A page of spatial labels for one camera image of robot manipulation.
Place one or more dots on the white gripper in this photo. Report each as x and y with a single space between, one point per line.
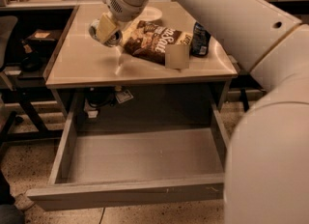
124 5

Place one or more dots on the green 7up can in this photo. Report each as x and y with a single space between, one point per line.
113 41

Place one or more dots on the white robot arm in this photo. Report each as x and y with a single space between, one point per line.
267 164

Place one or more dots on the blue soda can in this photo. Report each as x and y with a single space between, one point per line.
200 41

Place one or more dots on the open grey top drawer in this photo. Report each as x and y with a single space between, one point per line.
130 156

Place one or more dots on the brown sea salt chip bag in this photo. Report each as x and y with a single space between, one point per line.
158 44

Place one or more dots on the white paper plate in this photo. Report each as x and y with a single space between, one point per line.
151 14

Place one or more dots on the grey cabinet desk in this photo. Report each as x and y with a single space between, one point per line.
83 62

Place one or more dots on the white tag under desk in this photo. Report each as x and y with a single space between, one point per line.
124 96

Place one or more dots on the black box with label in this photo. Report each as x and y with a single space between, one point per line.
45 36

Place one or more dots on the black round device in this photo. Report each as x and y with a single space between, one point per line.
32 60

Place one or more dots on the grey office chair left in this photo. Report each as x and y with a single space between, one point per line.
7 25

